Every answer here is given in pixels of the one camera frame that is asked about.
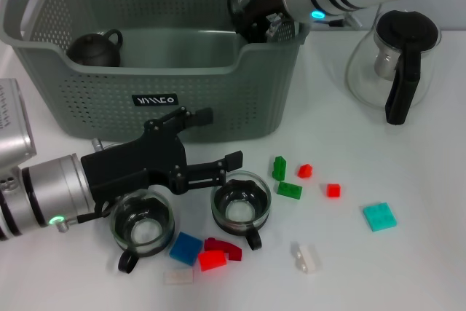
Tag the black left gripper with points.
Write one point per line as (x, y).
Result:
(138, 169)

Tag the grey perforated storage basket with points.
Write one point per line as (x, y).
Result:
(164, 81)

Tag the tall green toy brick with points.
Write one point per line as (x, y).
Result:
(279, 167)

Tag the blue square plate brick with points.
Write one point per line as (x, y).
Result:
(185, 248)

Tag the flat green toy brick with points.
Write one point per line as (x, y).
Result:
(289, 190)

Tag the dark red curved brick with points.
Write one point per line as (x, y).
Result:
(233, 251)

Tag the small red sloped brick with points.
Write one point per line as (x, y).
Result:
(305, 171)

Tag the bright red toy brick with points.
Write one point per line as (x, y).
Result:
(212, 261)

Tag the white two-stud plate brick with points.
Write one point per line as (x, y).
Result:
(178, 276)

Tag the black clay teapot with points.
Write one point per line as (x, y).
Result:
(91, 50)

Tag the small red cube brick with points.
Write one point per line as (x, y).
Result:
(333, 191)

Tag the translucent white toy brick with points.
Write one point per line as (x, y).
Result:
(307, 260)

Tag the glass pitcher black lid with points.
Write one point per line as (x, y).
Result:
(404, 81)

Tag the teal square plate brick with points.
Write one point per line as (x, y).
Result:
(379, 217)

